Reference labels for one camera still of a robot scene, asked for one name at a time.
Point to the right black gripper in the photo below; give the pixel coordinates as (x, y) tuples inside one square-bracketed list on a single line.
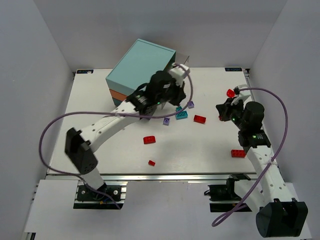
[(225, 110)]

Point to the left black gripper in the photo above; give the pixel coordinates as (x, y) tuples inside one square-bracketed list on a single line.
[(179, 92)]

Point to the red round arch lego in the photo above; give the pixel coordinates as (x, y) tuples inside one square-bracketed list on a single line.
[(230, 93)]

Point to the red sloped lego brick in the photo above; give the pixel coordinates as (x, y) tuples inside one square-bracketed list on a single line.
[(199, 119)]

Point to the clear top drawer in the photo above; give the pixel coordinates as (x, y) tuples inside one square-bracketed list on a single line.
[(181, 58)]

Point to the small red lego wedge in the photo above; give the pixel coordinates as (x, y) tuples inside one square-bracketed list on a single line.
[(151, 163)]

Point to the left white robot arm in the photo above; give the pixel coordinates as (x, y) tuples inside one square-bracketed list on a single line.
[(80, 145)]

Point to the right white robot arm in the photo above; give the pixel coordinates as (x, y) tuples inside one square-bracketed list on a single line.
[(278, 213)]

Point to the small teal lego brick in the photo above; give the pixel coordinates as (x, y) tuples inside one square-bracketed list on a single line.
[(179, 109)]

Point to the purple lego brick right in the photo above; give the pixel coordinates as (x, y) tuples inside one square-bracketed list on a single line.
[(191, 105)]

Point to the purple lego brick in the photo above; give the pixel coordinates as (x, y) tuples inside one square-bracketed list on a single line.
[(191, 105), (166, 121)]

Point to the teal orange drawer cabinet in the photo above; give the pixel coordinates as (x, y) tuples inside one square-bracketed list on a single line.
[(127, 82)]

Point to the large teal lego brick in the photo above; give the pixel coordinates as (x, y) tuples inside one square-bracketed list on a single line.
[(181, 115)]

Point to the purple lego brick left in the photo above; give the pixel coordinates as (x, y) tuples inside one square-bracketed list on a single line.
[(166, 121)]

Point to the right blue table label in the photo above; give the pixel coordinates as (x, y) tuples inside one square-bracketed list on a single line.
[(233, 69)]

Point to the blue table label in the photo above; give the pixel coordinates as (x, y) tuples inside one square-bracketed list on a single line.
[(84, 71), (233, 69)]

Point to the red 2x3 lego brick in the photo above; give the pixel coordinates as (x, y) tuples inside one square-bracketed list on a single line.
[(238, 153)]

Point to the red curved lego centre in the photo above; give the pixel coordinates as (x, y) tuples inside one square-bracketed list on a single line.
[(149, 140)]

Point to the left blue table label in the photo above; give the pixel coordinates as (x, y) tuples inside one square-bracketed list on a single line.
[(84, 71)]

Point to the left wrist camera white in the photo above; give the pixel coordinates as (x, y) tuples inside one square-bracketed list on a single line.
[(179, 71)]

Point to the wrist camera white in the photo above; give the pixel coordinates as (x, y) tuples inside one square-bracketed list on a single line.
[(179, 71), (242, 93)]

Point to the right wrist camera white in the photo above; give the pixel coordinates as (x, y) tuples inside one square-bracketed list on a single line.
[(242, 93)]

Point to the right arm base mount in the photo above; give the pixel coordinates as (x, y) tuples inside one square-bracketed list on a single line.
[(224, 197)]

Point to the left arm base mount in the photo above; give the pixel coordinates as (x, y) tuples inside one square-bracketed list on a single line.
[(107, 197)]

